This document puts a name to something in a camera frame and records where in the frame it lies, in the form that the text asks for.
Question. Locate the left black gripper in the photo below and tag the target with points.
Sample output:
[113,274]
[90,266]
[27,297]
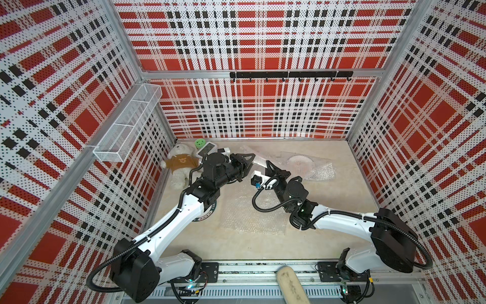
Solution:
[241,163]

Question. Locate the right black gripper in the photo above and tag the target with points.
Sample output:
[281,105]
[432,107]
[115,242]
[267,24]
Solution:
[276,175]

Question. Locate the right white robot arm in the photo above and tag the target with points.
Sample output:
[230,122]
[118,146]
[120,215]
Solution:
[391,242]

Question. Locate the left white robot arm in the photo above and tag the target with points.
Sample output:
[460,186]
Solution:
[137,267]

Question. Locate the pink plate in wrap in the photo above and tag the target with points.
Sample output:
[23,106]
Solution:
[300,165]

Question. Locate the beige teddy bear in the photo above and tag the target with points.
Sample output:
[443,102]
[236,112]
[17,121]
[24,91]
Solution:
[180,161]

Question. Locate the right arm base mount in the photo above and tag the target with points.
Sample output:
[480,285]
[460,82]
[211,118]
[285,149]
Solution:
[354,288]

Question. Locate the wooden brush handle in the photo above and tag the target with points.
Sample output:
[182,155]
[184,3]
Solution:
[290,286]

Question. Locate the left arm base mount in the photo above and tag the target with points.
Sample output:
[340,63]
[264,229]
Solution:
[191,287]

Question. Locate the clear wall shelf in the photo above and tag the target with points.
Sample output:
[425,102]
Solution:
[137,107]

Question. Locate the black hook rail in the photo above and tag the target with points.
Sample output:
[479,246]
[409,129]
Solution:
[332,74]

